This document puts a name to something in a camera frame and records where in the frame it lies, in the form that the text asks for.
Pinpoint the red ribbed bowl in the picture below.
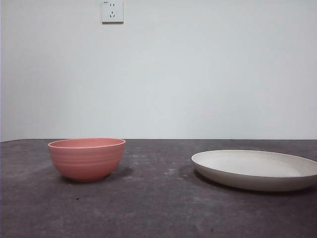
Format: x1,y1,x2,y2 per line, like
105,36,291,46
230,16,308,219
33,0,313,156
48,138,126,183

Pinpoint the white wall socket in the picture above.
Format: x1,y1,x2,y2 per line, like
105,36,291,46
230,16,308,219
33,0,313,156
102,0,124,25

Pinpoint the white round plate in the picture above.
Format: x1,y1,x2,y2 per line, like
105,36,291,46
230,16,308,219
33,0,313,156
191,149,317,192

